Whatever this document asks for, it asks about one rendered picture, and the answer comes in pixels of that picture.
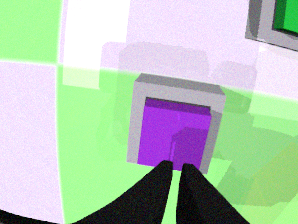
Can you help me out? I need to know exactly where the green button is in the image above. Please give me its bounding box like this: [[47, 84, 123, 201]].
[[245, 0, 298, 52]]

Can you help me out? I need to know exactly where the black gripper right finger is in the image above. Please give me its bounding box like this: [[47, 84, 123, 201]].
[[176, 164, 249, 224]]

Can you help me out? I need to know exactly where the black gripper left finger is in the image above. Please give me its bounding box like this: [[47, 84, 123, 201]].
[[0, 160, 173, 224]]

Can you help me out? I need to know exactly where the purple button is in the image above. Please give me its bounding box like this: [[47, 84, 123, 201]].
[[125, 73, 226, 175]]

